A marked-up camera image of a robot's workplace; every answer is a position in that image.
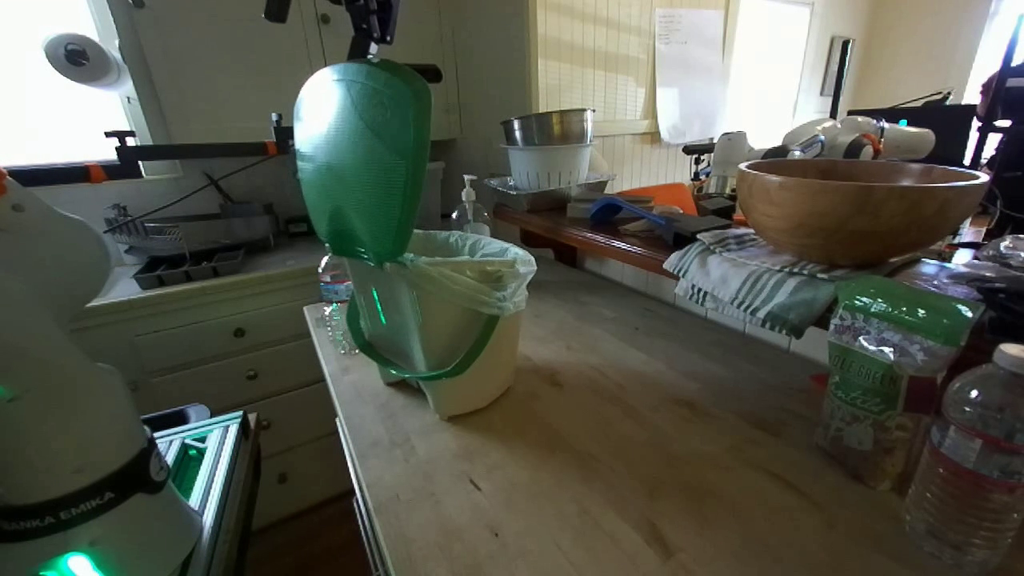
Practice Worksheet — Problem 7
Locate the wooden side shelf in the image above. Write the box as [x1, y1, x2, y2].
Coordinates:
[491, 205, 684, 279]

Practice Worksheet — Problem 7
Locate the green bin carry handle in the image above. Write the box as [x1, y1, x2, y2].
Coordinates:
[342, 286, 506, 388]

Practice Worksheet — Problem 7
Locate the white plastic jug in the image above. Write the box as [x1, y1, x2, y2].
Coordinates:
[707, 129, 763, 197]

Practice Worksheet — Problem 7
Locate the large wooden bowl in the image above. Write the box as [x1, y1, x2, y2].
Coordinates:
[731, 157, 996, 273]

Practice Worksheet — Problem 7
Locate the clear soap dispenser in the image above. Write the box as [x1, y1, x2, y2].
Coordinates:
[450, 173, 494, 240]

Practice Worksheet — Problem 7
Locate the large clear water bottle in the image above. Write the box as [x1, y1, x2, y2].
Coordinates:
[897, 339, 1024, 568]

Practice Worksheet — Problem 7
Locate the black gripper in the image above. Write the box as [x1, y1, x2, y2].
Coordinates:
[340, 0, 403, 65]

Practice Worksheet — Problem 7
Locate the green snack bag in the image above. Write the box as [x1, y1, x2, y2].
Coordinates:
[817, 273, 985, 495]

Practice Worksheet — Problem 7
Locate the black monitor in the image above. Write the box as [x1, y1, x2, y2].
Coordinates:
[845, 99, 979, 171]

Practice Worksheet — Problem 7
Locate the white plastic bin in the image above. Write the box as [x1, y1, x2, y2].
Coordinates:
[416, 303, 526, 423]

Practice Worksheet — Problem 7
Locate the white bottles lying down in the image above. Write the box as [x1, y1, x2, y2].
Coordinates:
[779, 112, 941, 166]

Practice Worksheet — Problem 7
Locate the metal mixing bowl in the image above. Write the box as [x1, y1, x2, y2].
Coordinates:
[499, 104, 599, 150]

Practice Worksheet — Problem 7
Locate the orange cloth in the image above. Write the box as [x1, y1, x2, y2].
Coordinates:
[614, 178, 705, 218]

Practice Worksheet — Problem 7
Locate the small clear water bottle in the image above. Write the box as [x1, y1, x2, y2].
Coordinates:
[316, 251, 358, 356]

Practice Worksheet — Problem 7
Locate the blue cloth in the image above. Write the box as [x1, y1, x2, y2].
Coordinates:
[583, 194, 692, 245]

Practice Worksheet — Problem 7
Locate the striped dish towel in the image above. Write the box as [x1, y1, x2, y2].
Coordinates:
[660, 223, 848, 343]

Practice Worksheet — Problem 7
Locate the white paper towel roll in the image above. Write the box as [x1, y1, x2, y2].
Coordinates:
[42, 28, 114, 91]

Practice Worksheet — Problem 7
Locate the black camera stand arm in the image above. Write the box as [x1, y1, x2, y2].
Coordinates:
[0, 109, 299, 186]

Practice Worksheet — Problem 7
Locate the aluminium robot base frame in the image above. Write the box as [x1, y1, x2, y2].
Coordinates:
[139, 407, 264, 576]

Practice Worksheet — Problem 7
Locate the white wall paper sheet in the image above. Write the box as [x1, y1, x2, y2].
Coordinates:
[648, 5, 731, 146]

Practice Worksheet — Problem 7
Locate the white ribbed container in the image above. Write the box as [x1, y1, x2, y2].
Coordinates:
[506, 141, 595, 197]

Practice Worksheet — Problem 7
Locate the dark metal dish rack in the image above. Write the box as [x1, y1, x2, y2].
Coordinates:
[103, 197, 280, 293]

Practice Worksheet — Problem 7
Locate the cream cabinet with drawers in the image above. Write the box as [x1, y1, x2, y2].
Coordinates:
[73, 254, 362, 534]

